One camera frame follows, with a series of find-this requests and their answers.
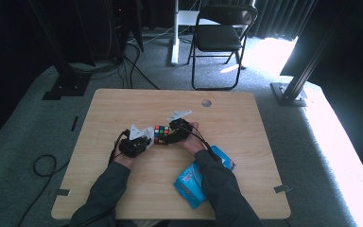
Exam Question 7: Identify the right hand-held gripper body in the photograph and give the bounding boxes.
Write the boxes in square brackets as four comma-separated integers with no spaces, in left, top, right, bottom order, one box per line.
[165,109,193,144]

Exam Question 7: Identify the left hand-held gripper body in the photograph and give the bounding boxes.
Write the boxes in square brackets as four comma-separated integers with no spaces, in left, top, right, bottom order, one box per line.
[118,124,148,159]

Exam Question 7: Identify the white wet wipe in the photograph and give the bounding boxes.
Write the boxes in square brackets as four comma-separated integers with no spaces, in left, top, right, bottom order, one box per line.
[140,125,156,149]

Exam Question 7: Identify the multicoloured puzzle cube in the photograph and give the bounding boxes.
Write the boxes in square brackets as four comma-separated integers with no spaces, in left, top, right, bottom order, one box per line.
[153,124,172,146]

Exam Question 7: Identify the blue wet wipe packet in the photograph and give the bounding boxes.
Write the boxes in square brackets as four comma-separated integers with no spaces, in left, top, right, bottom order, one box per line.
[173,145,236,210]

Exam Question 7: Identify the person's left hand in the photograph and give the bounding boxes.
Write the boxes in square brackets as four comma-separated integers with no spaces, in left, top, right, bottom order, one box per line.
[112,145,137,170]

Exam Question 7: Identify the person's right hand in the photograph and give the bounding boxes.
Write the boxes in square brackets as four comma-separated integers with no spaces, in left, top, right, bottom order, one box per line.
[177,121,208,157]

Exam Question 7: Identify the grey tape piece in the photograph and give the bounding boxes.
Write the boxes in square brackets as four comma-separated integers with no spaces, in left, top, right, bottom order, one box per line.
[272,183,293,194]
[54,187,72,198]

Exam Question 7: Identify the white desk leg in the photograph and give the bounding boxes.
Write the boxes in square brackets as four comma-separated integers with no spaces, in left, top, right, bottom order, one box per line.
[169,0,221,67]

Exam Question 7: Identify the black folding chair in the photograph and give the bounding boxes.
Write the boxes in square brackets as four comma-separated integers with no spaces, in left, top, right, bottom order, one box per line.
[186,4,259,92]

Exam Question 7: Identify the black metal stand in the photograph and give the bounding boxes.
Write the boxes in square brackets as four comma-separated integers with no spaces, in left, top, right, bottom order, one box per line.
[269,0,348,108]
[27,0,93,101]

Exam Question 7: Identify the dark equipment cabinet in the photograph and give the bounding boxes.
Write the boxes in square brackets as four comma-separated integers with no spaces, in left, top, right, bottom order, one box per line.
[75,0,145,62]

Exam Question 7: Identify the dark pleated curtain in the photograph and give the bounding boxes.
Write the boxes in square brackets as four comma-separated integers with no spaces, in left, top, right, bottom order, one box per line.
[249,0,318,42]

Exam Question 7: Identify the left hand-held gripper cable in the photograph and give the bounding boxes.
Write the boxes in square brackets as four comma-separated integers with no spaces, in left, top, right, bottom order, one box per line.
[108,129,130,167]

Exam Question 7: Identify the hand-held gripper cable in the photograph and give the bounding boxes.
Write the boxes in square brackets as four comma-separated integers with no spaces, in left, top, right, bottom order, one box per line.
[108,129,130,167]
[169,123,222,165]

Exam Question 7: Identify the right hand-held gripper cable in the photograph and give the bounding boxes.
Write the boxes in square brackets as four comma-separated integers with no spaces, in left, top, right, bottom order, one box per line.
[169,123,222,165]

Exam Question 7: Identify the black looped floor cable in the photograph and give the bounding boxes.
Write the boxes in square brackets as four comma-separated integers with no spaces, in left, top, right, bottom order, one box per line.
[16,153,71,227]

